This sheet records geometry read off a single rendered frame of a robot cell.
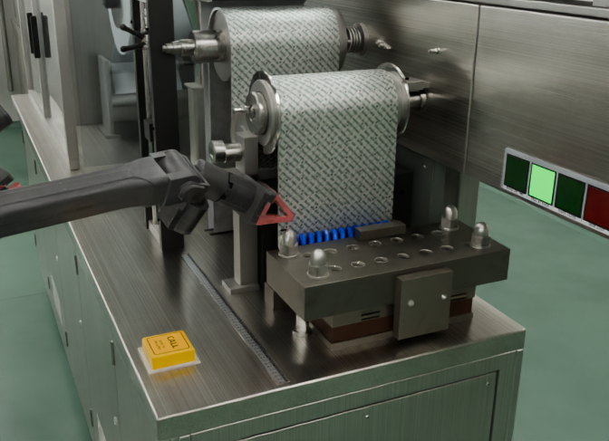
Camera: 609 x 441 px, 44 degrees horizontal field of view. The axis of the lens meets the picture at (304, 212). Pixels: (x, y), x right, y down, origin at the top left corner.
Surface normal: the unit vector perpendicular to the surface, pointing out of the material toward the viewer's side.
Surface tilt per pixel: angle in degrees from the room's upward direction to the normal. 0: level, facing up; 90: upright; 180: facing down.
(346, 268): 0
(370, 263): 0
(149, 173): 27
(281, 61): 92
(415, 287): 90
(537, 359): 0
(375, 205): 90
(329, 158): 90
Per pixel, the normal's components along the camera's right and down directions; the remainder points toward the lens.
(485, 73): -0.91, 0.13
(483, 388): 0.41, 0.32
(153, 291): 0.01, -0.94
